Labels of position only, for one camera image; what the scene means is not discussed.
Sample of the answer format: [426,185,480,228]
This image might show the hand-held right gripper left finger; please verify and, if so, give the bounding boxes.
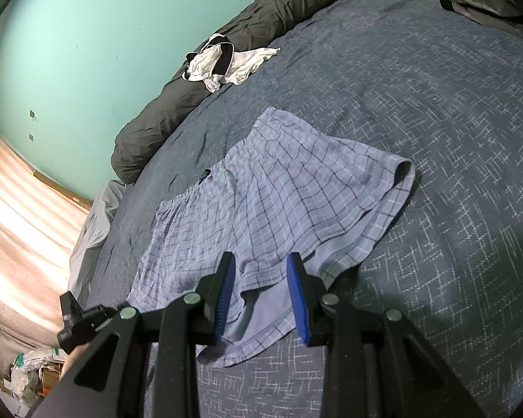
[28,251,236,418]

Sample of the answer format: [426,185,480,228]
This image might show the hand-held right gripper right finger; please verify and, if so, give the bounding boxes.
[286,253,489,418]

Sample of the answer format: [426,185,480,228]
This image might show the blue plaid boxer shorts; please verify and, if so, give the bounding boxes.
[126,107,416,367]

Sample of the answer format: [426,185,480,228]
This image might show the white plastic bag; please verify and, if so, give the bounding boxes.
[4,344,66,401]

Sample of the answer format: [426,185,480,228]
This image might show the light grey blanket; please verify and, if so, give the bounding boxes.
[67,180,127,310]

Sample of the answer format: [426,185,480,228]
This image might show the pink curtain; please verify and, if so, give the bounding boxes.
[0,124,92,358]

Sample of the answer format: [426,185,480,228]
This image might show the dark grey rolled duvet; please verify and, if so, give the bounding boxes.
[111,0,402,184]

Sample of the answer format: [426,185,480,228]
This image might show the white and black garment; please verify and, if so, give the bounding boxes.
[182,33,282,93]

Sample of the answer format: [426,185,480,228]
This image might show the wooden window frame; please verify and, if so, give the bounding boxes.
[32,169,94,206]

